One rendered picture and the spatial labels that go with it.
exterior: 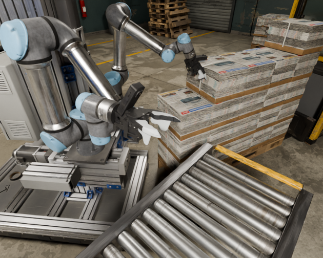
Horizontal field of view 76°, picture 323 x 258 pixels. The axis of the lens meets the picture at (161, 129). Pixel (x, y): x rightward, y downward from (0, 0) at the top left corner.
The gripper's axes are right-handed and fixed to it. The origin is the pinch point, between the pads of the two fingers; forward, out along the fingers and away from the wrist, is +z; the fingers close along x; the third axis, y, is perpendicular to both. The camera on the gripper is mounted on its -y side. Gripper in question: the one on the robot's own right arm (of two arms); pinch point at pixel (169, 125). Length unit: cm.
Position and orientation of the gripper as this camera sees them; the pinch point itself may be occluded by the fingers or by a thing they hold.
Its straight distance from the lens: 58.0
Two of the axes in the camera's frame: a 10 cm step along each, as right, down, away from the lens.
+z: 8.5, 3.0, -4.2
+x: -5.1, 3.8, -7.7
